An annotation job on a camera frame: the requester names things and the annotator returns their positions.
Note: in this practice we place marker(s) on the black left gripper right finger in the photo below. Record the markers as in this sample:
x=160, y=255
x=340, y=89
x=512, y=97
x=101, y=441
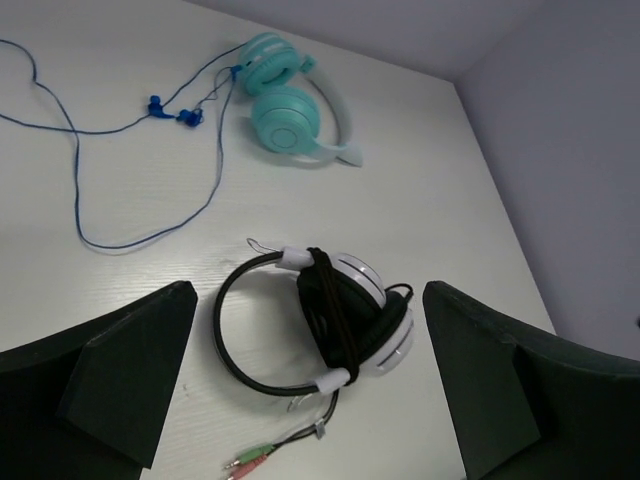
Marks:
x=527, y=404

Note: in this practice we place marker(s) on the white black headphones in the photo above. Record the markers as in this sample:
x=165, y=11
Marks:
x=360, y=326

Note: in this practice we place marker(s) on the teal headphones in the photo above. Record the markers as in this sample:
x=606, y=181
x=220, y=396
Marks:
x=286, y=119

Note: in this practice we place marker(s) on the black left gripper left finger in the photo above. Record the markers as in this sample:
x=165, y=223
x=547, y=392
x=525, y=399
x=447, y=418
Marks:
x=90, y=402

